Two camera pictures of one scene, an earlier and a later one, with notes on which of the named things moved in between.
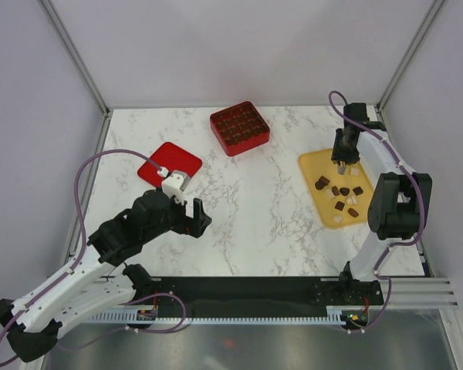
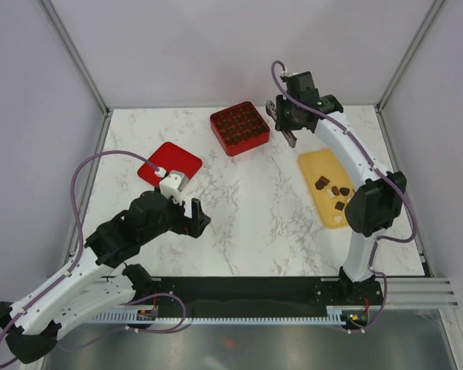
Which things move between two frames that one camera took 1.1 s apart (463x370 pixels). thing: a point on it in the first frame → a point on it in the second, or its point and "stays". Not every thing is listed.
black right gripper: (338, 155) → (282, 102)
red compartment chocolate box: (240, 128) stays
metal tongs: (341, 167) → (272, 109)
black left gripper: (195, 225) stays
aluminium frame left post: (61, 30) stays
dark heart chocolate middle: (344, 191) stays
